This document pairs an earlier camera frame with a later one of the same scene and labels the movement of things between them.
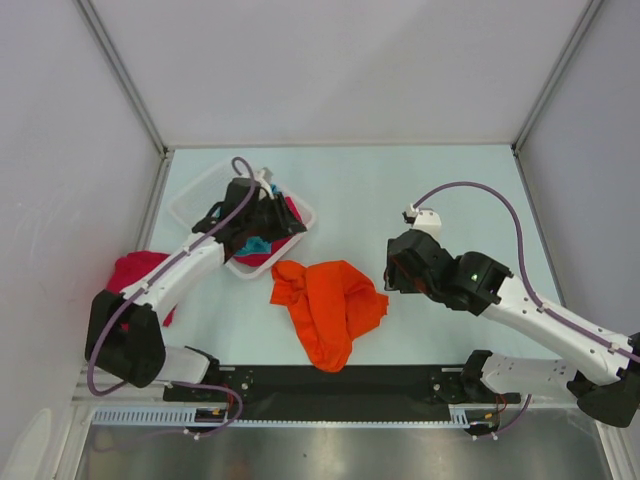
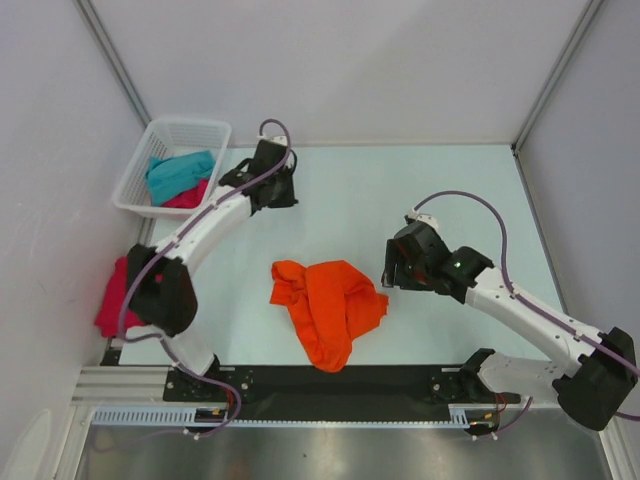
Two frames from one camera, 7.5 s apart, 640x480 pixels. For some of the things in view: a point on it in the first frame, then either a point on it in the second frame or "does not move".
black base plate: [358, 392] does not move
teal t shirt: [253, 245] -> [168, 176]
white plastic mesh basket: [195, 200] -> [173, 168]
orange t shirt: [331, 304] does not move
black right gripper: [394, 279] does not move
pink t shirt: [278, 246] -> [188, 199]
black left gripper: [286, 223] -> [288, 198]
